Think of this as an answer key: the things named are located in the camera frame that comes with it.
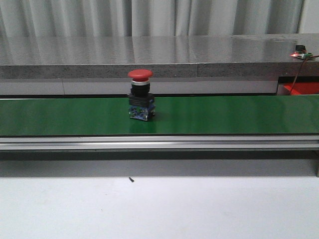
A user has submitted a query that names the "aluminium conveyor frame rail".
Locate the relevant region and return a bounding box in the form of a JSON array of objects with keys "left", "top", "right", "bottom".
[{"left": 0, "top": 134, "right": 319, "bottom": 177}]

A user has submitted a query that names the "small green circuit board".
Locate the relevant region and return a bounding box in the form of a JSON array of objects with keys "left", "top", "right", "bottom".
[{"left": 291, "top": 52, "right": 314, "bottom": 60}]

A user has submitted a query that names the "grey stone counter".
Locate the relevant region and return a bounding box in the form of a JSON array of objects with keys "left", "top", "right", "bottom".
[{"left": 0, "top": 34, "right": 319, "bottom": 79}]

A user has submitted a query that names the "red black wire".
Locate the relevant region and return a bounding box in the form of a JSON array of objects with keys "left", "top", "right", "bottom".
[{"left": 288, "top": 55, "right": 319, "bottom": 96}]

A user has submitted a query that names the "red mushroom push button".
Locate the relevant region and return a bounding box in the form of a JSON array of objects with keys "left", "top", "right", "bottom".
[{"left": 128, "top": 69, "right": 156, "bottom": 121}]

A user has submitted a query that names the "small black sensor cube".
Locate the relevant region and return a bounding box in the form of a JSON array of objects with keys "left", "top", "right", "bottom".
[{"left": 295, "top": 44, "right": 307, "bottom": 54}]

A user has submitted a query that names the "grey curtain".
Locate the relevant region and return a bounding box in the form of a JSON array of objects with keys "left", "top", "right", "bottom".
[{"left": 0, "top": 0, "right": 305, "bottom": 37}]

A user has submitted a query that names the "red plastic tray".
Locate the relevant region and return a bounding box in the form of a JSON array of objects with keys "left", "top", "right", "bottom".
[{"left": 284, "top": 82, "right": 319, "bottom": 95}]

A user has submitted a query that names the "green conveyor belt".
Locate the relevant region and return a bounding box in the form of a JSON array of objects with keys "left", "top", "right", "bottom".
[{"left": 0, "top": 95, "right": 319, "bottom": 136}]

